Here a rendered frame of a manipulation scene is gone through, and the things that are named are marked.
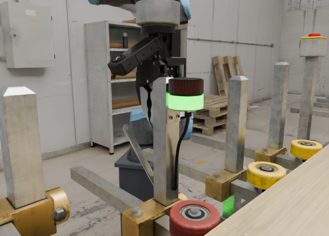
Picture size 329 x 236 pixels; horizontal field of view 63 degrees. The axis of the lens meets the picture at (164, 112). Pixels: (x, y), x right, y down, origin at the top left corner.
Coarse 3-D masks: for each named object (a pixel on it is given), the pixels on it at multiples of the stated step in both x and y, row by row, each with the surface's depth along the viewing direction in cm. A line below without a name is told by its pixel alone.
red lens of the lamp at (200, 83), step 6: (168, 84) 45; (174, 84) 43; (180, 84) 43; (186, 84) 43; (192, 84) 43; (198, 84) 43; (168, 90) 45; (174, 90) 44; (180, 90) 43; (186, 90) 43; (192, 90) 43; (198, 90) 43
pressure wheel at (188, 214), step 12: (180, 204) 45; (192, 204) 45; (204, 204) 45; (180, 216) 41; (192, 216) 42; (204, 216) 42; (216, 216) 41; (180, 228) 40; (192, 228) 39; (204, 228) 39
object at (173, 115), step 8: (184, 80) 43; (192, 80) 43; (168, 112) 47; (176, 112) 49; (168, 120) 48; (176, 120) 49; (184, 128) 47; (184, 136) 48; (176, 152) 50; (176, 160) 50; (176, 168) 50; (176, 176) 51; (176, 184) 51
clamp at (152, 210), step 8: (152, 200) 53; (184, 200) 55; (144, 208) 50; (152, 208) 50; (160, 208) 50; (168, 208) 51; (128, 216) 48; (144, 216) 48; (152, 216) 48; (160, 216) 49; (128, 224) 48; (136, 224) 46; (144, 224) 47; (152, 224) 48; (128, 232) 48; (136, 232) 46; (144, 232) 47; (152, 232) 48
